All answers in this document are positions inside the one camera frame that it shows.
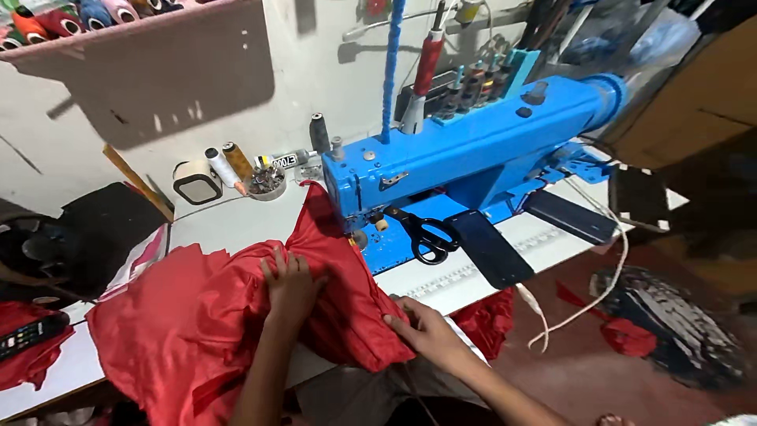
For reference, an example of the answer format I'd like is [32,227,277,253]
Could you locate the person's left hand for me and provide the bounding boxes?
[260,247,328,327]

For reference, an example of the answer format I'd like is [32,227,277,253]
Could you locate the person's right hand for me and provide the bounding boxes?
[383,296,475,377]

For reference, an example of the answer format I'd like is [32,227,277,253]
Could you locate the large red satin fabric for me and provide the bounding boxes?
[86,180,417,426]

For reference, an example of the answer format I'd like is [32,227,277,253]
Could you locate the clear measuring ruler strip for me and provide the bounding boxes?
[408,224,563,301]

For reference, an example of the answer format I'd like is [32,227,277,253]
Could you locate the white sewing table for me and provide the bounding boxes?
[0,139,690,422]

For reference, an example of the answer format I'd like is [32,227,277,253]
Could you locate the round tub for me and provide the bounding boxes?
[245,163,287,201]

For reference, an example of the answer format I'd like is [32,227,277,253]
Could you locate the hanging red satin cloth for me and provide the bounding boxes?
[449,287,515,362]

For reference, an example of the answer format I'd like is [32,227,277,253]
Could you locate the person's legs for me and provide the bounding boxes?
[284,361,636,426]

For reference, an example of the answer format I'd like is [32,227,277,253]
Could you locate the pile of metal bobbins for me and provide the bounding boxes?
[247,164,286,196]

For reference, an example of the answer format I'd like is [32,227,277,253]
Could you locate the black smartphone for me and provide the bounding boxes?
[447,209,535,290]

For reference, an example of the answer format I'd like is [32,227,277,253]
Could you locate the glue tube with black print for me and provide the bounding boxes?
[254,148,318,172]

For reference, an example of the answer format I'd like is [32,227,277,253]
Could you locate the brown thread cone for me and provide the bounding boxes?
[222,141,253,182]

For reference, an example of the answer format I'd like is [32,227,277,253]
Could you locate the white rounded square device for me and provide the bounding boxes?
[173,160,223,206]

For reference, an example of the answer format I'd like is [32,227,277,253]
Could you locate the white and pink bag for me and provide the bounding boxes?
[96,224,170,305]

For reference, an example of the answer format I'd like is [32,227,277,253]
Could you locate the grey thread cone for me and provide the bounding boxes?
[310,112,331,155]

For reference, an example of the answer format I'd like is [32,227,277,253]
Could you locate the wooden stick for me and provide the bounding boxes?
[103,144,175,224]

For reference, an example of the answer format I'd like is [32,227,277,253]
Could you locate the black cloth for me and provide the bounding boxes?
[59,181,169,291]

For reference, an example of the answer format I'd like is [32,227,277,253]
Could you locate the blue sewing machine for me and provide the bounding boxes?
[322,73,628,277]

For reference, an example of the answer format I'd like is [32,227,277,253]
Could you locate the dark blue rectangular case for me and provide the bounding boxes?
[523,189,617,246]

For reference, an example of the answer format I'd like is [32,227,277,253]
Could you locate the blue wrapped rod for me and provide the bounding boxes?
[381,0,406,144]

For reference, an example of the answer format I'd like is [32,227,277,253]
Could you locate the red cloth scrap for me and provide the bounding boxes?
[556,281,658,358]

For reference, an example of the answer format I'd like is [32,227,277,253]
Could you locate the group of thread bobbins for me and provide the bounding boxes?
[440,54,514,120]

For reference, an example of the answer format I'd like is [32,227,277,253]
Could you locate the black round machine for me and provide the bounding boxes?
[0,211,95,308]

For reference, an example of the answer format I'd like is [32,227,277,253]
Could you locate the red and white thread cone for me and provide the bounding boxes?
[401,0,446,135]

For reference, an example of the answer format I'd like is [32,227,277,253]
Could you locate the black remote control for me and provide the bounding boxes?
[0,312,71,362]

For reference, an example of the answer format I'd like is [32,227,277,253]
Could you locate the red fabric piece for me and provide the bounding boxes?
[0,301,76,392]

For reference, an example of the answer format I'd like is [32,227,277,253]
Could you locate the black square pad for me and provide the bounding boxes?
[608,164,671,232]

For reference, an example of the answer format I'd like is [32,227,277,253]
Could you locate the turquoise bobbin stand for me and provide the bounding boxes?
[432,49,541,127]

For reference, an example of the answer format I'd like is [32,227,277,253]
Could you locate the heap of dark striped cloth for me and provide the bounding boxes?
[590,265,749,390]

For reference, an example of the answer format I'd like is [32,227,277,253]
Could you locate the row of coloured thread cones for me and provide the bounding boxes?
[0,0,185,50]

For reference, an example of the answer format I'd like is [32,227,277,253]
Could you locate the brown cardboard box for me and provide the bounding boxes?
[602,12,757,178]

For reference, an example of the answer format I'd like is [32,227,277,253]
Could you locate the clear plastic bag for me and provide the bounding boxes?
[550,5,703,67]

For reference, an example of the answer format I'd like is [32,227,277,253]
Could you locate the black-handled scissors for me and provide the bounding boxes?
[384,206,461,266]

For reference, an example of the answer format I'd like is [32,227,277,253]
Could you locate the white cord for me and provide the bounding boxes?
[516,166,629,354]

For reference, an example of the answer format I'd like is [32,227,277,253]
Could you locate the pink wall shelf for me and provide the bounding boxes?
[0,0,276,150]

